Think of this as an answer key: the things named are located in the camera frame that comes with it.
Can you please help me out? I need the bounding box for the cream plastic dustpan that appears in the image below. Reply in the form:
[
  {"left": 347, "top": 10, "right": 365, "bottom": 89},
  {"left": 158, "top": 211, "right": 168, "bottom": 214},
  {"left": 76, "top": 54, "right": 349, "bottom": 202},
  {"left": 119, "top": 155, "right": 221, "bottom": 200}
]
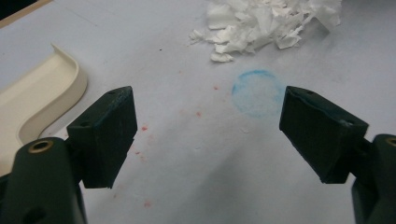
[{"left": 0, "top": 43, "right": 89, "bottom": 177}]

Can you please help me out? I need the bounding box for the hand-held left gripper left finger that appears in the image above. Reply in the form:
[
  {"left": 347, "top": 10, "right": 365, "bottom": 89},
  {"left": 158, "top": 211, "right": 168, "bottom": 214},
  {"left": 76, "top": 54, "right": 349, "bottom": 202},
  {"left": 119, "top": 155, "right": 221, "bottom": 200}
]
[{"left": 66, "top": 86, "right": 138, "bottom": 189}]

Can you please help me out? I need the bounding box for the pile of white paper scraps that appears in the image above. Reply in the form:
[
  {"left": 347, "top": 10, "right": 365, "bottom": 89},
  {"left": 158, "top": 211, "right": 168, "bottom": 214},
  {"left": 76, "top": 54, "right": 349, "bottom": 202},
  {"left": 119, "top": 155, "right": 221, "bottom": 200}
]
[{"left": 189, "top": 0, "right": 343, "bottom": 63}]

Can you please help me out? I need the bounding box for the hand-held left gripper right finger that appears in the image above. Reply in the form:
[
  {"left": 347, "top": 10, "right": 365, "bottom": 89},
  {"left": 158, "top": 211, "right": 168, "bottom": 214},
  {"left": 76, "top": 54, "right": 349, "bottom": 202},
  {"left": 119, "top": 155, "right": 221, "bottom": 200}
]
[{"left": 278, "top": 86, "right": 370, "bottom": 185}]

